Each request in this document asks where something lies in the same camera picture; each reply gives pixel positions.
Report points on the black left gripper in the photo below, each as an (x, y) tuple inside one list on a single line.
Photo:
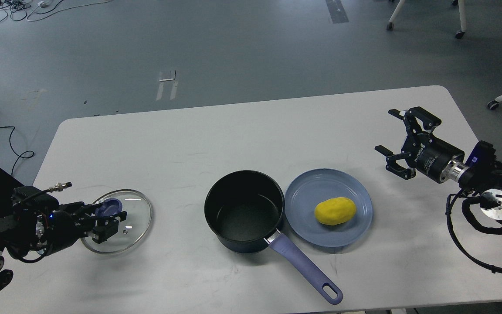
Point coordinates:
[(73, 221)]

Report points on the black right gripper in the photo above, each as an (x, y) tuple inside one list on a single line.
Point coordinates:
[(422, 150)]

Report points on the glass pot lid blue knob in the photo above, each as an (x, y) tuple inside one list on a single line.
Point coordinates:
[(131, 230)]

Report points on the yellow potato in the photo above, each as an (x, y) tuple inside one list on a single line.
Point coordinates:
[(335, 211)]

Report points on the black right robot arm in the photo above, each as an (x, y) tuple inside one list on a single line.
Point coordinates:
[(479, 176)]

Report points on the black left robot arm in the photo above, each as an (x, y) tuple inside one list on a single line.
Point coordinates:
[(36, 225)]

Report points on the blue plate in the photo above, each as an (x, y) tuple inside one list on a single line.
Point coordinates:
[(317, 185)]

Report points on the dark pot with blue handle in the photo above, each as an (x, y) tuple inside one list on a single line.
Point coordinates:
[(245, 210)]

